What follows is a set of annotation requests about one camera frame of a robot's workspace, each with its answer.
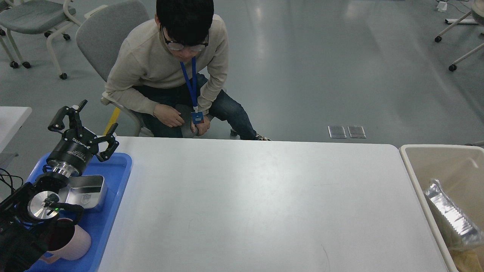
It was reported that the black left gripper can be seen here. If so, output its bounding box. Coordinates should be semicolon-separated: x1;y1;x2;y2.
46;99;119;177

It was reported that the square steel tin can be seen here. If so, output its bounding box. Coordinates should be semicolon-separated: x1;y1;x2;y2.
59;175;107;212

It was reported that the pink mug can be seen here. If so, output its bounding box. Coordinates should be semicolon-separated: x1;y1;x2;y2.
39;224;92;264

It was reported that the aluminium foil tray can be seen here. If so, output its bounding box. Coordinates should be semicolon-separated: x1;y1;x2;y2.
423;179;484;251

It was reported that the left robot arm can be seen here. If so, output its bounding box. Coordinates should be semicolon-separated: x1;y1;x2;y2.
1;100;119;272

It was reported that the white side table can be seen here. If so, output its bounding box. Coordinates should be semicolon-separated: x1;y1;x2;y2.
0;106;32;152

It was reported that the blue plastic tray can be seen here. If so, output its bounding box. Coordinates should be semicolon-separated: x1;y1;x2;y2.
28;153;132;272

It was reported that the grey office chair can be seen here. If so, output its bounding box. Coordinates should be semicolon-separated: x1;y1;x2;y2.
76;0;239;137

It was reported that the seated person beige sweater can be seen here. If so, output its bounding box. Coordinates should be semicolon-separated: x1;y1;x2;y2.
105;0;272;141

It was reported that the grey chair top left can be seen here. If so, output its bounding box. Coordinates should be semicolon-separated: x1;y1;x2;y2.
0;0;82;80

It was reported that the left floor socket plate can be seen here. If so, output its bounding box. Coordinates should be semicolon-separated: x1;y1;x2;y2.
328;125;347;138

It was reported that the floor socket plate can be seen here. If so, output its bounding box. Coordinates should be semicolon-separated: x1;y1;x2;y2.
328;125;347;138
347;125;367;138

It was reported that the right floor socket plate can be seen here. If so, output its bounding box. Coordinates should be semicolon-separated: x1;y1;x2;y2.
347;125;367;138

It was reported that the chair legs top right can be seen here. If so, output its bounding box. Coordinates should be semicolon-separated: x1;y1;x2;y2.
435;0;484;73

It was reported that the beige plastic bin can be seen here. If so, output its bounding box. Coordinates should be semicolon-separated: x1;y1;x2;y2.
399;144;483;272

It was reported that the foil and paper trash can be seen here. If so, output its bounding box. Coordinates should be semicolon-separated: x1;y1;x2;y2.
449;246;484;272

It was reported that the black cables left edge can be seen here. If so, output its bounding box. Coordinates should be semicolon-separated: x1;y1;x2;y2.
0;168;23;197

